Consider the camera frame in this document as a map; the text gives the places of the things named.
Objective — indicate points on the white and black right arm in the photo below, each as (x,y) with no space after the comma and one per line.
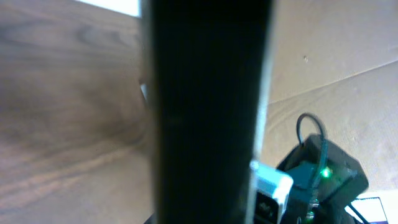
(320,195)

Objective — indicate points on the brown cardboard sheet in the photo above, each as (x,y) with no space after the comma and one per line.
(337,60)

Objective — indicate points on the computer monitor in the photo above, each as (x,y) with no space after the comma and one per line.
(371,209)

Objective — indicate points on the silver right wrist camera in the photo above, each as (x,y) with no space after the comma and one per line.
(272,194)

